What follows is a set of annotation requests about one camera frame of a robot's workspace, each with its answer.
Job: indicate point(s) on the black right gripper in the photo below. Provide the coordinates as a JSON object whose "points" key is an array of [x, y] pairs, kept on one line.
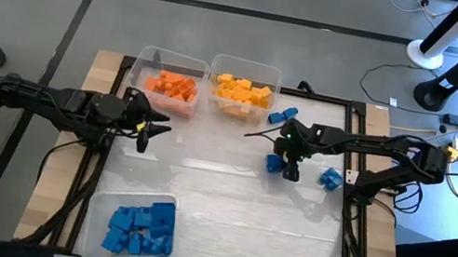
{"points": [[297, 140]]}

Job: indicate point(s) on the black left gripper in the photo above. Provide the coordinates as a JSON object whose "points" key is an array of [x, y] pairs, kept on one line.
{"points": [[129, 116]]}

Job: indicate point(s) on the orange sloped building block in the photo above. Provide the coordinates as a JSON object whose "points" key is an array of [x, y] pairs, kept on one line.
{"points": [[151, 84]]}

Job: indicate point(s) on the yellow building block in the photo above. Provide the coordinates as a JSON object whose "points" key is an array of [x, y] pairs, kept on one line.
{"points": [[234, 111], [225, 93], [264, 91], [224, 78], [242, 94], [262, 102], [244, 84]]}

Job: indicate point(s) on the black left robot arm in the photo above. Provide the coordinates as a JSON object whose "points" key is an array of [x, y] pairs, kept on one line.
{"points": [[49, 101]]}

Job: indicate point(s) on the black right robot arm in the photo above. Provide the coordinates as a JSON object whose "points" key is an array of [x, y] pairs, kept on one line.
{"points": [[363, 145]]}

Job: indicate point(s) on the clear plastic bin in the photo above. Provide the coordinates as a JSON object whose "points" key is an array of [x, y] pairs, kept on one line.
{"points": [[146, 59], [221, 65], [103, 201]]}

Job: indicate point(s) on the small white floor tag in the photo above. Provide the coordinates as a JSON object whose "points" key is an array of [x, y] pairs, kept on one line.
{"points": [[392, 101]]}

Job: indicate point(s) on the white stand with round base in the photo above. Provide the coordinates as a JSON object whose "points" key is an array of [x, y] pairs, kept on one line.
{"points": [[426, 54]]}

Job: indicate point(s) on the yellow power plug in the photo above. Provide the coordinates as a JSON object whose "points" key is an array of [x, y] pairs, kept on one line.
{"points": [[454, 151]]}

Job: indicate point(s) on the black desk bar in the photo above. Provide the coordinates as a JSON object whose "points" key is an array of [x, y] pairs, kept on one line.
{"points": [[429, 251]]}

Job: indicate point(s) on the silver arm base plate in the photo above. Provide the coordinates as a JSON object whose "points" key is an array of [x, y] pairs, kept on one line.
{"points": [[350, 175]]}

